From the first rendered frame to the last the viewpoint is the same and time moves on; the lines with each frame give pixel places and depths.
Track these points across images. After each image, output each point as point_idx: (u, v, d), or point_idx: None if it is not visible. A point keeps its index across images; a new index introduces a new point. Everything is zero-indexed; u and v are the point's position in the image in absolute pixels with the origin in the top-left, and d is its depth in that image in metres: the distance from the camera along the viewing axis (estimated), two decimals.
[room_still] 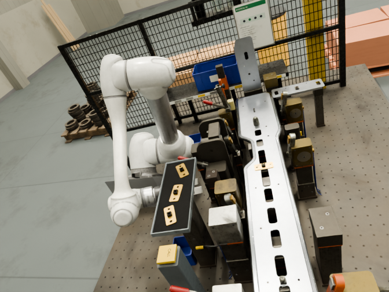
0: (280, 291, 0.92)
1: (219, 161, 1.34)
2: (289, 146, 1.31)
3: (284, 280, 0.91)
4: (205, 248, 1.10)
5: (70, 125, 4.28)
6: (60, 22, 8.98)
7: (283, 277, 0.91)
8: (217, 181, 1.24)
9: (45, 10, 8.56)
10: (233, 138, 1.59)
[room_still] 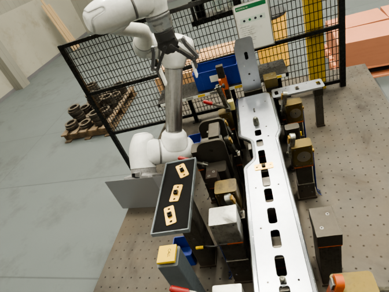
0: (280, 291, 0.92)
1: (219, 161, 1.34)
2: (289, 146, 1.31)
3: (284, 280, 0.91)
4: (205, 248, 1.10)
5: (70, 125, 4.28)
6: (60, 22, 8.98)
7: (283, 277, 0.91)
8: (217, 181, 1.24)
9: (45, 10, 8.56)
10: (233, 138, 1.59)
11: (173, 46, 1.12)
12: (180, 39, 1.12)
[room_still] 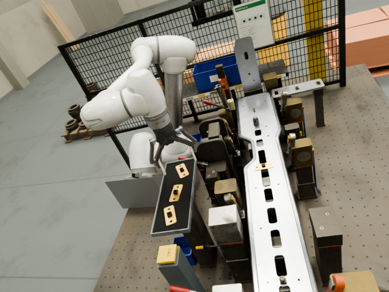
0: (280, 291, 0.92)
1: (219, 161, 1.34)
2: (289, 146, 1.31)
3: (284, 280, 0.91)
4: (205, 248, 1.10)
5: (70, 125, 4.28)
6: (60, 22, 8.98)
7: (283, 277, 0.91)
8: (217, 181, 1.24)
9: (45, 10, 8.56)
10: (233, 138, 1.59)
11: (173, 138, 1.12)
12: (178, 130, 1.13)
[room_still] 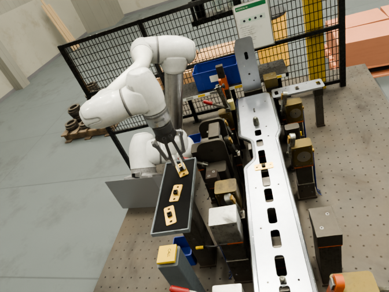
0: (280, 291, 0.92)
1: (219, 161, 1.34)
2: (289, 146, 1.31)
3: (284, 280, 0.91)
4: (205, 248, 1.10)
5: (70, 125, 4.28)
6: (60, 22, 8.98)
7: (283, 277, 0.91)
8: (217, 181, 1.24)
9: (45, 10, 8.56)
10: (233, 138, 1.59)
11: (172, 137, 1.12)
12: (179, 131, 1.13)
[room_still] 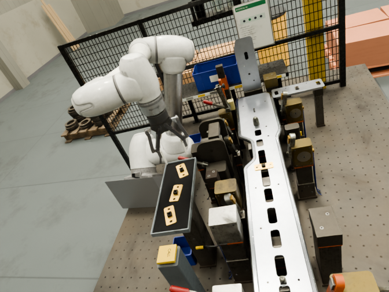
0: (280, 291, 0.92)
1: (219, 161, 1.34)
2: (289, 146, 1.31)
3: (284, 280, 0.91)
4: (205, 248, 1.10)
5: (70, 125, 4.28)
6: (60, 22, 8.98)
7: (283, 277, 0.91)
8: (217, 181, 1.24)
9: (45, 10, 8.56)
10: (233, 138, 1.59)
11: (168, 126, 1.09)
12: (174, 119, 1.10)
